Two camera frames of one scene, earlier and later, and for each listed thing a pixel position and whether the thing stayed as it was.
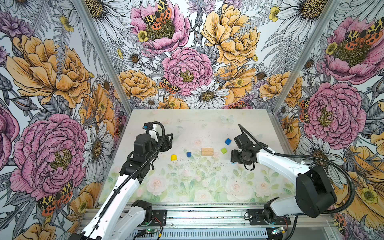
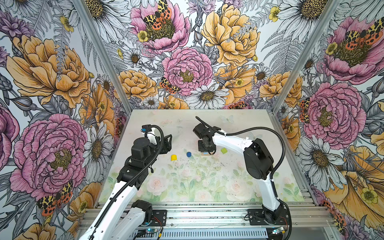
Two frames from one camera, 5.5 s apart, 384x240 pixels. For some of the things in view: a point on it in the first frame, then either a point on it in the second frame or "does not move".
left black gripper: [167, 144] does not move
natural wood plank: [207, 151] does not move
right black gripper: [234, 157] → [201, 148]
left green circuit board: [151, 230] does not move
